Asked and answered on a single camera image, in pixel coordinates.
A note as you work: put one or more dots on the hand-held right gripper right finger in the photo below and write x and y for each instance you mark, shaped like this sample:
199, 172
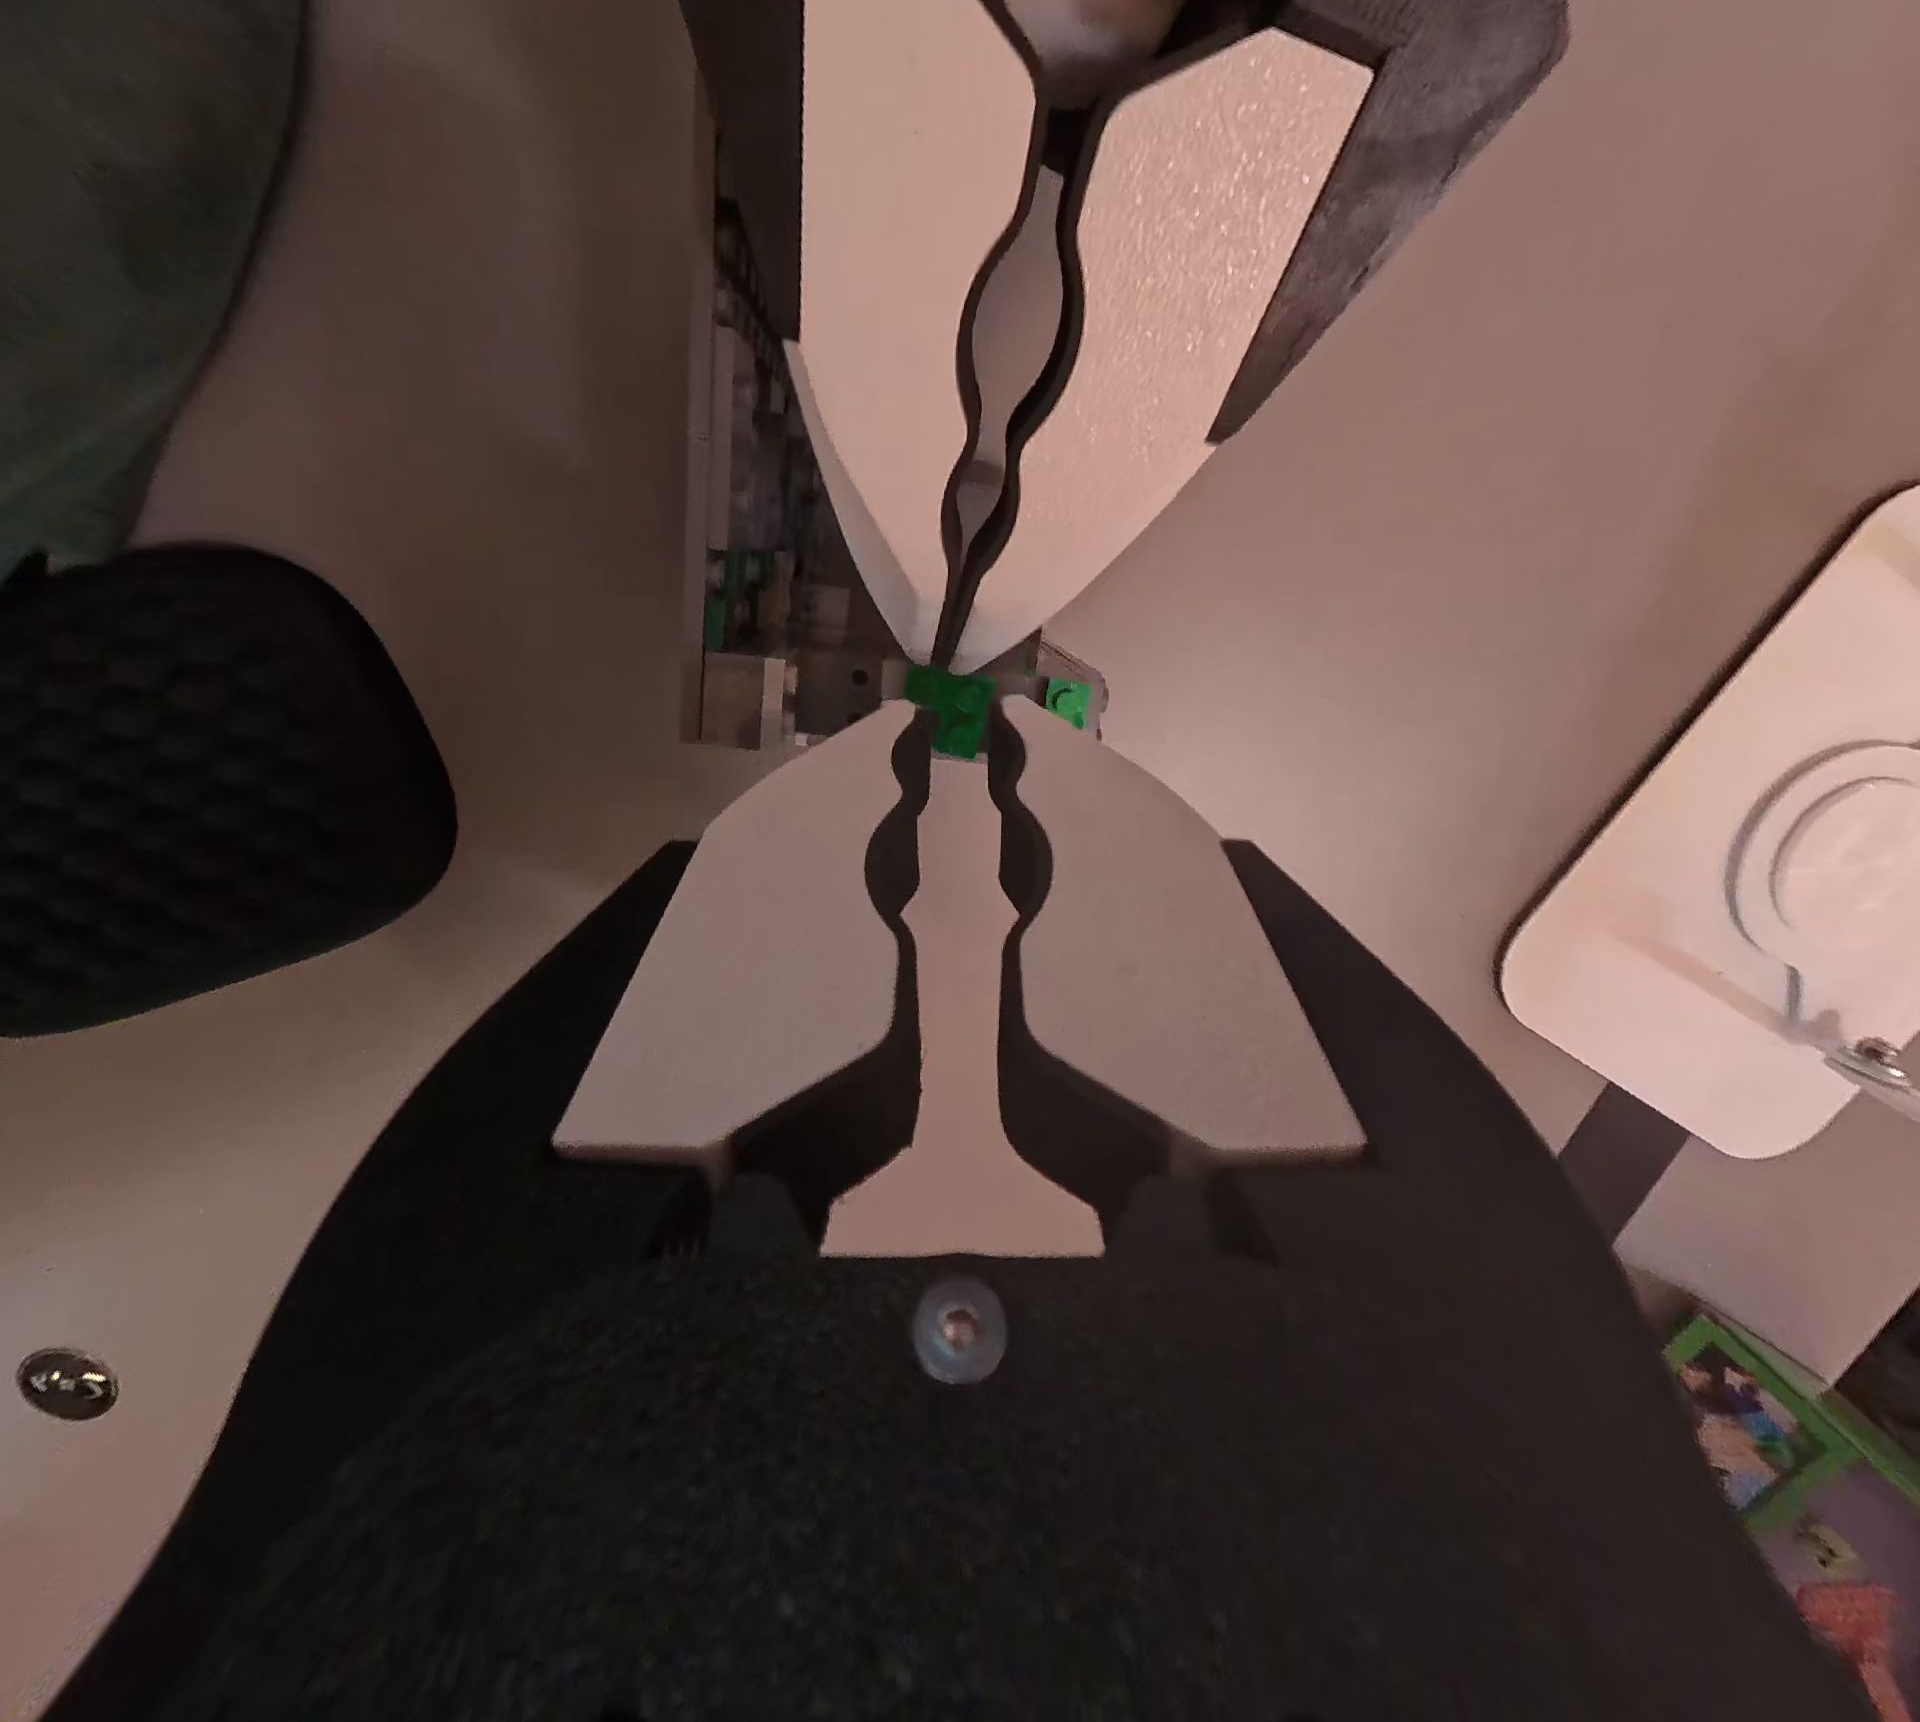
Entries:
1185, 1002

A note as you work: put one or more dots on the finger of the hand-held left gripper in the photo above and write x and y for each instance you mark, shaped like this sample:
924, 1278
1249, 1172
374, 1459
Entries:
1185, 253
885, 253

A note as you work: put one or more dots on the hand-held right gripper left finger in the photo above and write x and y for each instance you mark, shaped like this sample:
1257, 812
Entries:
721, 1002

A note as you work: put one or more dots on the grey brick build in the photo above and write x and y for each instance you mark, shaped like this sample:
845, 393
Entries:
765, 523

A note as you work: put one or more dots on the small green brick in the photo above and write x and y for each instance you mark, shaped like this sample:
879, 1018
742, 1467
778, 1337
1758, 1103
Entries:
953, 710

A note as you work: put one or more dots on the white and wooden book stand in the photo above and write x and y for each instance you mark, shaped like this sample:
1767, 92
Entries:
1695, 957

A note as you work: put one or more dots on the round black desk button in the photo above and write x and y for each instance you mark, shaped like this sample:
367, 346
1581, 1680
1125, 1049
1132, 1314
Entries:
69, 1384

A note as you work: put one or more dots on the black mesh chair armrest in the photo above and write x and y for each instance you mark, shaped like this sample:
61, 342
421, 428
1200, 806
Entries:
181, 776

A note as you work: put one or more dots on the person's green sweatshirt torso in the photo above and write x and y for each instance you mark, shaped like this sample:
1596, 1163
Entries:
120, 103

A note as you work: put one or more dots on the green toy brick set box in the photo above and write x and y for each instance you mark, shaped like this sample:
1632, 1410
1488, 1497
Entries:
1800, 1527

